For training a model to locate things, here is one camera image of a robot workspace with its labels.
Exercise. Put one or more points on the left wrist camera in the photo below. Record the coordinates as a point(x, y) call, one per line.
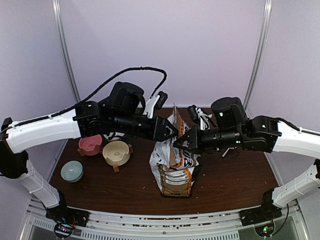
point(155, 103)

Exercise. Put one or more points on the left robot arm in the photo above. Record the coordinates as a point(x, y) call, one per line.
point(124, 111)

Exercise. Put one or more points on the right metal frame post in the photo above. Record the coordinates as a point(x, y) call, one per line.
point(263, 35)

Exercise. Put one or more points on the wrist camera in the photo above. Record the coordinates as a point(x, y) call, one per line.
point(200, 117)
point(155, 103)

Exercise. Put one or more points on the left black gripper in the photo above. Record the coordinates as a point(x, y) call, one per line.
point(160, 127)

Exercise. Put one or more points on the pet food bag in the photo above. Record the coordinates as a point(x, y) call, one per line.
point(175, 170)

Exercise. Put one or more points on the left metal frame post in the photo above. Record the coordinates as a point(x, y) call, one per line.
point(64, 48)

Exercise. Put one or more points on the white ceramic bowl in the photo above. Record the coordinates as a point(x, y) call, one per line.
point(114, 136)

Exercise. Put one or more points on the light blue ceramic bowl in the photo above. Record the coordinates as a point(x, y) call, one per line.
point(72, 171)

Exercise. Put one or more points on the cream pet bowl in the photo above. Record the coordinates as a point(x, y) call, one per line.
point(117, 153)

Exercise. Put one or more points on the metal frame post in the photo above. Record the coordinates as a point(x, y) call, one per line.
point(64, 48)
point(263, 35)

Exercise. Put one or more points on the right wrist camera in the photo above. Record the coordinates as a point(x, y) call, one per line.
point(200, 117)

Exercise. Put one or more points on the front aluminium rail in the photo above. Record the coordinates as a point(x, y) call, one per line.
point(224, 225)

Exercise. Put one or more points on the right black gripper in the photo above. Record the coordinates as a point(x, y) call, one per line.
point(194, 144)

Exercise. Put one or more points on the metal food scoop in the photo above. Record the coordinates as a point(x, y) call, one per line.
point(227, 150)

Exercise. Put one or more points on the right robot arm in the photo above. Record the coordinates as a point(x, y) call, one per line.
point(262, 133)

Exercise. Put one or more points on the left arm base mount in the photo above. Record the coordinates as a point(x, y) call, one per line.
point(66, 219)

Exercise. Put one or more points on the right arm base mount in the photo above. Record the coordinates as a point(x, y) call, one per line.
point(262, 217)

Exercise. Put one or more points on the pink pet bowl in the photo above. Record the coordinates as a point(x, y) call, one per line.
point(90, 146)

